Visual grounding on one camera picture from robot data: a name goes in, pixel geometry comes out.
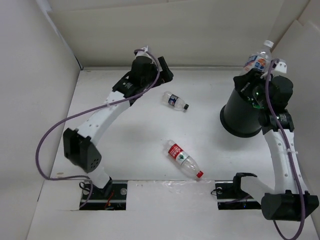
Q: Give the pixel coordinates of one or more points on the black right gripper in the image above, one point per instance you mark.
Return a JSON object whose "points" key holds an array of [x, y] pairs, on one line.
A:
{"points": [[250, 78]]}

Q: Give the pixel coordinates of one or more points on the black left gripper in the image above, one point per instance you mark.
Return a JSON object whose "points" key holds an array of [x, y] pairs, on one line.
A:
{"points": [[165, 76]]}

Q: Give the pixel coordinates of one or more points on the clear bottle orange blue label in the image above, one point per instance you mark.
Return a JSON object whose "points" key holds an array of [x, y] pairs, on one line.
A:
{"points": [[260, 60]]}

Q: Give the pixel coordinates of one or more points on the green plastic bottle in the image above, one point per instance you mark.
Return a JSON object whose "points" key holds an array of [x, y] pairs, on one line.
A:
{"points": [[255, 104]]}

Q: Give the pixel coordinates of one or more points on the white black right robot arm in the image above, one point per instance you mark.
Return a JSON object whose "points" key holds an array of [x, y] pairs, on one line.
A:
{"points": [[290, 199]]}

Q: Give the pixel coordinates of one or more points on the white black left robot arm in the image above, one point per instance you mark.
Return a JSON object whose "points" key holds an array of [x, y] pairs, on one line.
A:
{"points": [[80, 144]]}

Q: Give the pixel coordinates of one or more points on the black round bin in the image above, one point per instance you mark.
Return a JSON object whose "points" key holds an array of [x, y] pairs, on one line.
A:
{"points": [[239, 117]]}

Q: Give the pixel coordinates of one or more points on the clear Pepsi bottle black cap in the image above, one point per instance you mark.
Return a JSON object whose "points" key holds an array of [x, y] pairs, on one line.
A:
{"points": [[174, 101]]}

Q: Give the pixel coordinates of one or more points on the clear bottle red label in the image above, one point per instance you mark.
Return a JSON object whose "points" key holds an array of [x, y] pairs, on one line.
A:
{"points": [[184, 161]]}

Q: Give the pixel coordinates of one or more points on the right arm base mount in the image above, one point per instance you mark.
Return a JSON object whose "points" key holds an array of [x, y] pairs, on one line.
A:
{"points": [[228, 199]]}

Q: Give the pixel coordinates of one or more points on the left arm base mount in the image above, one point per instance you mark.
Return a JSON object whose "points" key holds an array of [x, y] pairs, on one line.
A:
{"points": [[116, 200]]}

